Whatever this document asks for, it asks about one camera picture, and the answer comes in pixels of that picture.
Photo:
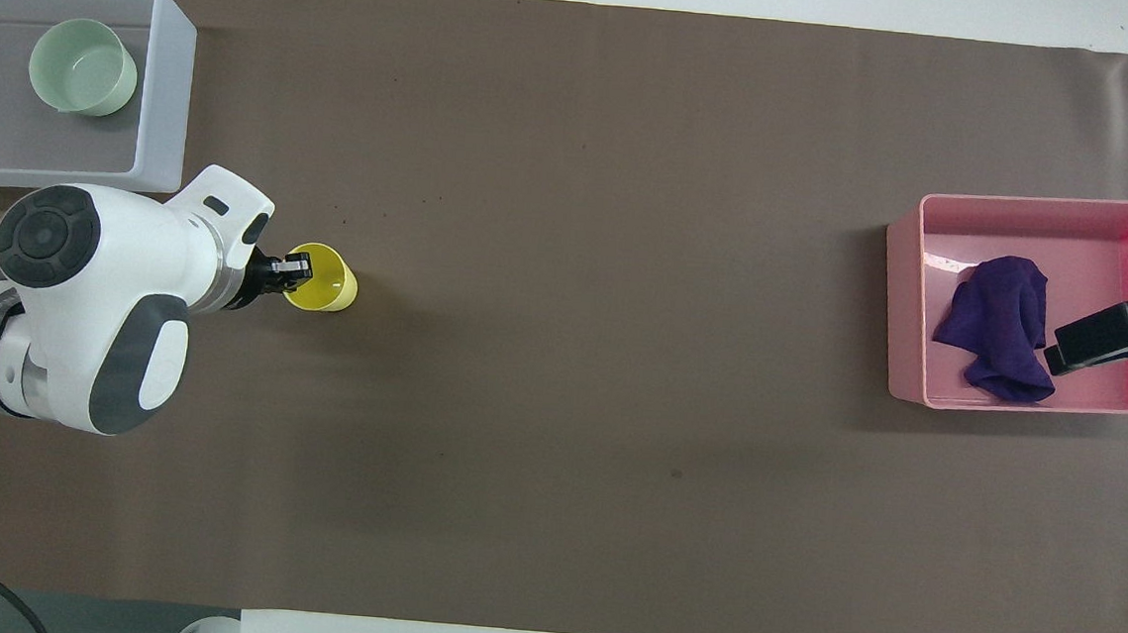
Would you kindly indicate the translucent grey plastic box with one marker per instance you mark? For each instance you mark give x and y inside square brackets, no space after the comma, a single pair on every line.
[0,140]

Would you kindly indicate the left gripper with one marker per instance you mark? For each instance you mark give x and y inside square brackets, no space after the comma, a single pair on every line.
[251,280]

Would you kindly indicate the pink plastic box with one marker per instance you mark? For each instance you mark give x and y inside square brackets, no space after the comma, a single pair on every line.
[1027,228]

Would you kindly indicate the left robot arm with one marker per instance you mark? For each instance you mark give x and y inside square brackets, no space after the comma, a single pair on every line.
[97,324]

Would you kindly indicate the purple cloth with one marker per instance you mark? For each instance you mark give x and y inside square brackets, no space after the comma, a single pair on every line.
[1000,322]

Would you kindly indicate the yellow plastic cup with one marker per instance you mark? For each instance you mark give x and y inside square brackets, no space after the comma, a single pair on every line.
[338,287]

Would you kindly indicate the light green plastic cup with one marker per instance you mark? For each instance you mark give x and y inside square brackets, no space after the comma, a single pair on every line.
[95,93]

